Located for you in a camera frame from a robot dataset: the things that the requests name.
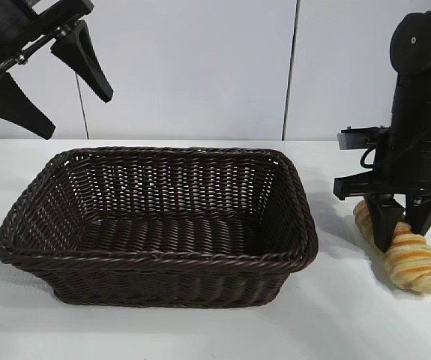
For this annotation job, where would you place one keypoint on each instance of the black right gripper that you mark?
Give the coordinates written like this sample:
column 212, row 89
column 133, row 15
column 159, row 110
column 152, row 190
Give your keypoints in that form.
column 410, row 161

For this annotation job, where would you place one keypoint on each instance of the gray wrist camera box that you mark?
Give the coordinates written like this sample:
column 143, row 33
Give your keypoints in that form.
column 354, row 140

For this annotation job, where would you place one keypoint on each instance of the thin dark wall strip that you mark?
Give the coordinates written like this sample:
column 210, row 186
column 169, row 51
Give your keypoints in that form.
column 84, row 112
column 290, row 75

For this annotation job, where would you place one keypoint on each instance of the dark brown wicker basket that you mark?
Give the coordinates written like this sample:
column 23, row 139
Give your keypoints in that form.
column 162, row 277

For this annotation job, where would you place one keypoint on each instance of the long striped bread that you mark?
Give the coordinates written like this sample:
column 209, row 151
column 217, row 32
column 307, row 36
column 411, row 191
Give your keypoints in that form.
column 413, row 266

